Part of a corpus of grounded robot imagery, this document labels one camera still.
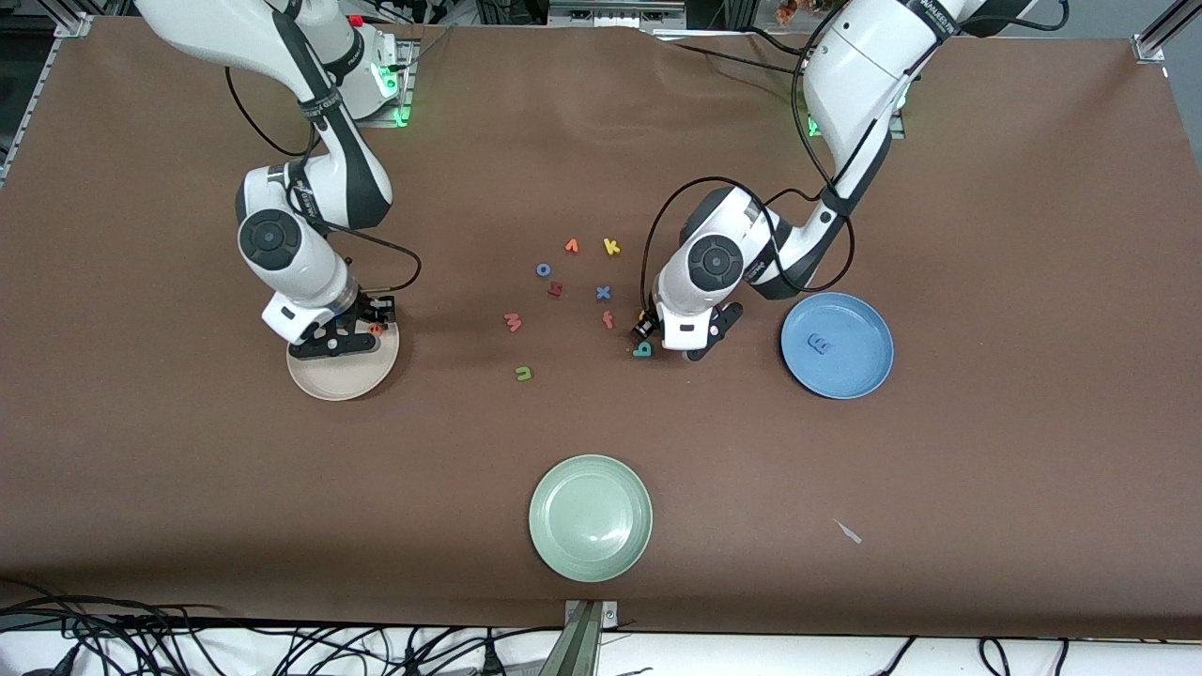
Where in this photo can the brown paper table cover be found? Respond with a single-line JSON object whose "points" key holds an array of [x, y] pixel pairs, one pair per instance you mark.
{"points": [[188, 469]]}

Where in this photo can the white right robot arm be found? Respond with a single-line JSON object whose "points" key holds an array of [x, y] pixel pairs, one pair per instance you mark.
{"points": [[282, 253]]}

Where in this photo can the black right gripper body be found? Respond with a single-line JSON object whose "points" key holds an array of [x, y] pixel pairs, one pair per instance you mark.
{"points": [[368, 311]]}

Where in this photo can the silver background equipment frame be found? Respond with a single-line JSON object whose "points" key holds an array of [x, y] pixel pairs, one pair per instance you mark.
{"points": [[610, 14]]}

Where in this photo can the pale green round plate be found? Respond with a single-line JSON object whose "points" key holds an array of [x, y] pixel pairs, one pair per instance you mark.
{"points": [[591, 518]]}

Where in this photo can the aluminium profile with bracket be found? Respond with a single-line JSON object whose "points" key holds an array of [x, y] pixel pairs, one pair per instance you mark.
{"points": [[582, 648]]}

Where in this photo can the pink foam letter w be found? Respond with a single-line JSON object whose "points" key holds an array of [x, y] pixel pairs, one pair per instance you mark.
{"points": [[513, 324]]}

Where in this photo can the blue foam letter m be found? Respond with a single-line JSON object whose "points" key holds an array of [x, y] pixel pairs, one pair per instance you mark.
{"points": [[821, 345]]}

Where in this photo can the beige round plate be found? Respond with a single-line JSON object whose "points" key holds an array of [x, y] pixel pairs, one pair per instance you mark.
{"points": [[343, 380]]}

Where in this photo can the small orange background object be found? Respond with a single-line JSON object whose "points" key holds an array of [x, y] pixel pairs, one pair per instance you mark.
{"points": [[787, 11]]}

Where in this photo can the small white paper scrap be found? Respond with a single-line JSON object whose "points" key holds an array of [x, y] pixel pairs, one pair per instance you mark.
{"points": [[848, 531]]}

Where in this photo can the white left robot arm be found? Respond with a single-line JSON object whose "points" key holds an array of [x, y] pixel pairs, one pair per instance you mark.
{"points": [[845, 66]]}

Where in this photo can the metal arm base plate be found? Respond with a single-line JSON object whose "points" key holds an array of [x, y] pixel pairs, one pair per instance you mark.
{"points": [[406, 94], [899, 133]]}

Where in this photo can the blue round plate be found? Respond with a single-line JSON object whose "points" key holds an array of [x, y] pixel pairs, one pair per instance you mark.
{"points": [[855, 366]]}

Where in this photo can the aluminium frame extrusion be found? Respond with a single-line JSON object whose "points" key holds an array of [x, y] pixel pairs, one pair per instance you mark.
{"points": [[1150, 45]]}

